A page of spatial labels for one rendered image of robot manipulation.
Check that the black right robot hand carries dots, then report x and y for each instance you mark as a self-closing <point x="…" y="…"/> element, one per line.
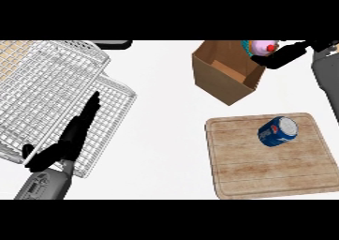
<point x="286" y="53"/>

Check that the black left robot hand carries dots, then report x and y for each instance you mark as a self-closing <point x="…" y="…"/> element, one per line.
<point x="74" y="137"/>

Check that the pink cupcake teal wrapper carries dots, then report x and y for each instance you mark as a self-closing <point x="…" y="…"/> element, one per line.
<point x="261" y="47"/>

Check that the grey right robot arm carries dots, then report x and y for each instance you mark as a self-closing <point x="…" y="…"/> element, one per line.
<point x="332" y="78"/>

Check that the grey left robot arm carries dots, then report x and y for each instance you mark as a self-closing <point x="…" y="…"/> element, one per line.
<point x="43" y="186"/>

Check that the brown cardboard box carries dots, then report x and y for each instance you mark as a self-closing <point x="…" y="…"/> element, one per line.
<point x="218" y="82"/>

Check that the tan wooden board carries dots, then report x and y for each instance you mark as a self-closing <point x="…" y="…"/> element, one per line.
<point x="2" y="64"/>

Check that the pale wooden cutting board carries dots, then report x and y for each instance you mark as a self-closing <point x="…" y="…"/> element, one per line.
<point x="269" y="168"/>

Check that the blue soda can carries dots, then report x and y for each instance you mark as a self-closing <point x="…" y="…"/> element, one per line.
<point x="274" y="133"/>

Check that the dark grey appliance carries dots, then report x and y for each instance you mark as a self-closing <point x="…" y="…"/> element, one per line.
<point x="112" y="44"/>

